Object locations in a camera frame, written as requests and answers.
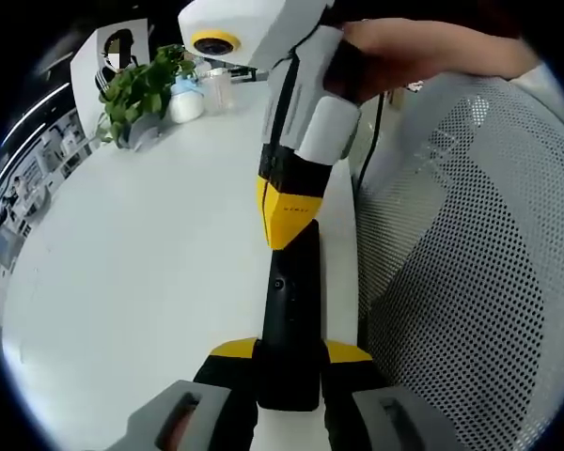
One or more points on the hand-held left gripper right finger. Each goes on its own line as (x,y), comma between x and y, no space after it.
(352,380)

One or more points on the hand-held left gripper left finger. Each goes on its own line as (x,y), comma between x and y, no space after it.
(216,423)

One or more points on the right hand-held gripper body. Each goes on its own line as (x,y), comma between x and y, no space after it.
(263,28)

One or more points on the black remote control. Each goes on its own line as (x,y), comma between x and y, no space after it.
(291,329)

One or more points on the person's right hand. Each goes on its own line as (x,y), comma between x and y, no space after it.
(395,51)

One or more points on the clear plastic cup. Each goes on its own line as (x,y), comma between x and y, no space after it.
(218,94)

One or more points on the white spray bottle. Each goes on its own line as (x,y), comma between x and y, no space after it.
(185,108)

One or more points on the grey plant pot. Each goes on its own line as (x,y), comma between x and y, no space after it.
(143,131)

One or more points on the green leafy plant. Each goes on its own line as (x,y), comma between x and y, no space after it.
(136,94)

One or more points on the grey mesh chair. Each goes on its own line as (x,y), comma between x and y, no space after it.
(474,282)

